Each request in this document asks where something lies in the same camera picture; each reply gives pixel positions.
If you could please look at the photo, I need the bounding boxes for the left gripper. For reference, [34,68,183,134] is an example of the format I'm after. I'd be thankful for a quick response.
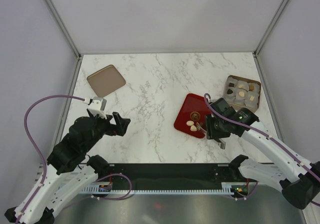
[83,111,131,152]

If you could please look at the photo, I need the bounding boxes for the steel kitchen tongs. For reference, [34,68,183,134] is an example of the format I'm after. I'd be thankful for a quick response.
[195,122,226,150]

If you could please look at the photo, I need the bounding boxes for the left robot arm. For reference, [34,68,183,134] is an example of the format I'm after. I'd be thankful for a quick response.
[4,112,131,224]

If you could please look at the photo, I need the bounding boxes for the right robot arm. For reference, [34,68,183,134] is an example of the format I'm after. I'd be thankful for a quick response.
[204,93,320,210]

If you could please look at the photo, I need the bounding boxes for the cream heart chocolate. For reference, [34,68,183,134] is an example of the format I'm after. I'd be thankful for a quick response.
[190,125,197,132]

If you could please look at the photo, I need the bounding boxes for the cream oval chocolate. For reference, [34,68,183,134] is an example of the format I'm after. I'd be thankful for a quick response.
[186,120,194,127]

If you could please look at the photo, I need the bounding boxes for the gold chocolate box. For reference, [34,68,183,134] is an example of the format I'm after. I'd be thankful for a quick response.
[222,75,262,113]

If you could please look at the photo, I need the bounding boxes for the red lacquer tray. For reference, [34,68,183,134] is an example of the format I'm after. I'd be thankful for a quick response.
[173,93,211,139]

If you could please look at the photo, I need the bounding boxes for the gold box lid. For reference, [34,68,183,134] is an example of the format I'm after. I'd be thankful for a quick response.
[86,64,126,98]

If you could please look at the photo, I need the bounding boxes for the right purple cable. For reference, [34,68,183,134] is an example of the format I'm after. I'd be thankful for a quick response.
[203,92,320,202]

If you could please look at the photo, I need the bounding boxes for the purple cable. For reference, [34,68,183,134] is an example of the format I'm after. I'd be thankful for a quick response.
[14,95,133,224]
[203,92,320,202]

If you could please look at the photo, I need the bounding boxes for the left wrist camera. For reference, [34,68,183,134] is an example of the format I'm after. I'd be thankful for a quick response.
[87,97,107,119]

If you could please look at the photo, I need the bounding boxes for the white cable duct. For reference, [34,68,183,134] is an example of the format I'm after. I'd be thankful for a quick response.
[80,182,248,195]

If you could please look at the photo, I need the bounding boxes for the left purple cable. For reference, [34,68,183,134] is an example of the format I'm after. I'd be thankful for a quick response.
[14,95,133,224]

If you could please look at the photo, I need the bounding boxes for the aluminium profile rail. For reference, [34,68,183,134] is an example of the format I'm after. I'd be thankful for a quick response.
[34,164,50,186]

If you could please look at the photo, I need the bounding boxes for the left aluminium frame post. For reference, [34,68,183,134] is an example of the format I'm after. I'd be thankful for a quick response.
[44,0,82,60]

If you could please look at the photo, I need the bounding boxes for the aluminium frame post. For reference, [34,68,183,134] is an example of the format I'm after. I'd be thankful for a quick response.
[252,0,291,58]
[44,0,82,60]

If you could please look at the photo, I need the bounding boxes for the right aluminium frame post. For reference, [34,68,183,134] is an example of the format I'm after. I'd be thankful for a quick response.
[252,0,291,58]

